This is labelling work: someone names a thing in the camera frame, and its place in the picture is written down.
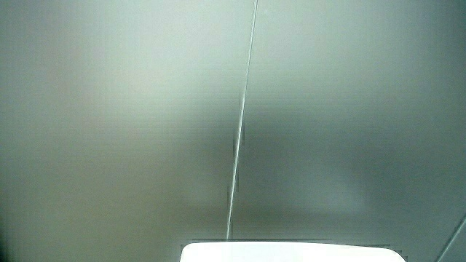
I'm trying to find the white rounded flat object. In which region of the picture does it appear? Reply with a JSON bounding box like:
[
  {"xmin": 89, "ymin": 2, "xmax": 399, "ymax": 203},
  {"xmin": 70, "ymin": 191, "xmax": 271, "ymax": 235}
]
[{"xmin": 179, "ymin": 241, "xmax": 407, "ymax": 262}]

